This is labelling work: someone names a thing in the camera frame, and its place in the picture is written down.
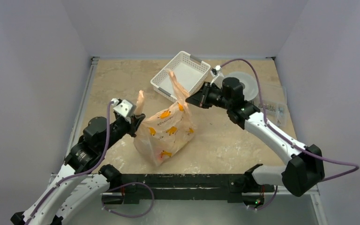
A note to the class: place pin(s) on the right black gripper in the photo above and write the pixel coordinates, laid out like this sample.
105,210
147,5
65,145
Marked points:
205,96

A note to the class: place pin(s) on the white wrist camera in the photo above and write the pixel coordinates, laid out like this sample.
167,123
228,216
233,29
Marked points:
217,75
123,108

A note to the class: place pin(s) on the aluminium frame rail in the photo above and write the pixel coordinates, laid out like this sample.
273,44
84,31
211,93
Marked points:
80,108

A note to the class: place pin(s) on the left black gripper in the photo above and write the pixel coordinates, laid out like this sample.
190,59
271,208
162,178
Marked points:
137,120

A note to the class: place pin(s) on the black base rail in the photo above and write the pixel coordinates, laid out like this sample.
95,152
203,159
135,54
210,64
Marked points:
233,188

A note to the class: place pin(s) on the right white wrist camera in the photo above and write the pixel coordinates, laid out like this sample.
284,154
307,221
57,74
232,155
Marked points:
217,75

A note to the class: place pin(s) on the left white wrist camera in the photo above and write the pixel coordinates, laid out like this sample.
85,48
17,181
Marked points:
123,108

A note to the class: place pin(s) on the white plastic basket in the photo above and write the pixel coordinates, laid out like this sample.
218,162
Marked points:
190,72

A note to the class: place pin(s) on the filament spool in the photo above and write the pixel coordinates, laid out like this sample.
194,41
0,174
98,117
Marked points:
249,84

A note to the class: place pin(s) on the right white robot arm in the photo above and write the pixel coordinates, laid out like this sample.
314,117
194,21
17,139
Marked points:
303,165

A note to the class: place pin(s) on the clear screw organizer box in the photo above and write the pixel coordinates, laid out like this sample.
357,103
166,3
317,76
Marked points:
275,102

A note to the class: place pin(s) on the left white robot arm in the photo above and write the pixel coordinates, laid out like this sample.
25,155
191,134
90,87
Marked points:
65,196

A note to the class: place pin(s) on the orange plastic bag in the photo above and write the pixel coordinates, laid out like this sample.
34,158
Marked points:
162,135

